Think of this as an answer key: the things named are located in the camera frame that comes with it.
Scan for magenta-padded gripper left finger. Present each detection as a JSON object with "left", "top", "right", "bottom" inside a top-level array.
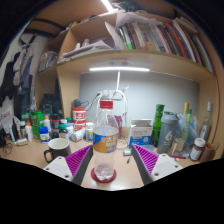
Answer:
[{"left": 43, "top": 144, "right": 94, "bottom": 186}]

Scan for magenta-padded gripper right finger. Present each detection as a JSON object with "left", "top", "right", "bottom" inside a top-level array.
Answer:
[{"left": 130, "top": 143, "right": 184, "bottom": 186}]

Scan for clear red-capped water bottle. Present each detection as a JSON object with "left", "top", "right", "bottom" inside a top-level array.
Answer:
[{"left": 91, "top": 99, "right": 120, "bottom": 182}]

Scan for black mug white inside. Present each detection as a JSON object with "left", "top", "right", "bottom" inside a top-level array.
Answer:
[{"left": 43, "top": 137, "right": 72, "bottom": 164}]

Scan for white and blue carton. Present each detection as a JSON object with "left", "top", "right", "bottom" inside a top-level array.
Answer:
[{"left": 128, "top": 118, "right": 154, "bottom": 149}]

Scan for grey shaker bottle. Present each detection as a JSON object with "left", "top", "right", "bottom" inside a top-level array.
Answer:
[{"left": 156, "top": 111, "right": 179, "bottom": 154}]

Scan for flat round red coaster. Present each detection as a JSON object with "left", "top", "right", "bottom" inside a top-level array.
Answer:
[{"left": 90, "top": 166, "right": 118, "bottom": 184}]

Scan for white bottle blue label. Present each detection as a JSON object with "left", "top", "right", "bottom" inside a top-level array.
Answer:
[{"left": 39, "top": 125, "right": 50, "bottom": 143}]

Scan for red and white canister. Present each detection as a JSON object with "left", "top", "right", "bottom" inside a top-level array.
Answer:
[{"left": 72, "top": 106, "right": 87, "bottom": 133}]

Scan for tall dark green bottle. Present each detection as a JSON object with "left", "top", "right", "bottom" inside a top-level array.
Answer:
[{"left": 151, "top": 103, "right": 166, "bottom": 148}]

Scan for green box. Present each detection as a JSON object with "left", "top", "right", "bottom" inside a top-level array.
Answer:
[{"left": 30, "top": 110, "right": 45, "bottom": 139}]

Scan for brown ceramic cup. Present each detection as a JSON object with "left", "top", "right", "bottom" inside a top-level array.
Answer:
[{"left": 199, "top": 142, "right": 217, "bottom": 163}]

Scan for clear glass bottle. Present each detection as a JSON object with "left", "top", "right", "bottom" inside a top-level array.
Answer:
[{"left": 199, "top": 101, "right": 214, "bottom": 143}]

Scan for white power strip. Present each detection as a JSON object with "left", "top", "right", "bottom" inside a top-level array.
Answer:
[{"left": 99, "top": 89, "right": 129, "bottom": 101}]

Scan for dark hanging clothes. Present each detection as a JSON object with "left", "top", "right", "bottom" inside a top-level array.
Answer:
[{"left": 0, "top": 41, "right": 38, "bottom": 116}]

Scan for wooden shelf unit with books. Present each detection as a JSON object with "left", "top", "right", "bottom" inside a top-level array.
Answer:
[{"left": 34, "top": 8, "right": 221, "bottom": 111}]

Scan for ceiling light tube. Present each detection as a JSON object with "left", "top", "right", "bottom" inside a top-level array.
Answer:
[{"left": 100, "top": 0, "right": 114, "bottom": 13}]

